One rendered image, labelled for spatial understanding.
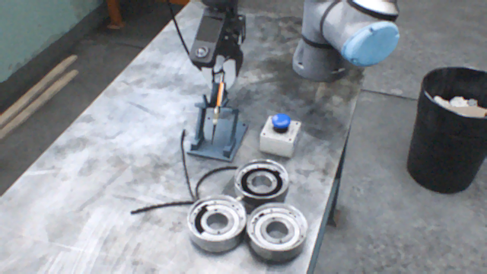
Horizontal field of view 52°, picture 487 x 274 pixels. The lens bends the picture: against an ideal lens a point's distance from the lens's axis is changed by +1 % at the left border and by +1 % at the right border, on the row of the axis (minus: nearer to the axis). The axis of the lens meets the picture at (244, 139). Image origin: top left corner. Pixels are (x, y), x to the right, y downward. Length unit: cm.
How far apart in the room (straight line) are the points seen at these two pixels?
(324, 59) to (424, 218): 102
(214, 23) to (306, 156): 34
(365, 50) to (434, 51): 205
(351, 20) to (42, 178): 72
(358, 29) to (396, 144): 134
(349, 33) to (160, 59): 53
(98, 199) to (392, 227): 130
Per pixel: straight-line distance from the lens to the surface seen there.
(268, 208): 91
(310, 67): 127
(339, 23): 114
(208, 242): 86
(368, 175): 220
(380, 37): 111
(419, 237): 203
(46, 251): 95
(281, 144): 103
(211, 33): 93
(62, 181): 106
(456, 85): 223
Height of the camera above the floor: 152
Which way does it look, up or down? 41 degrees down
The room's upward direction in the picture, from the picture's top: straight up
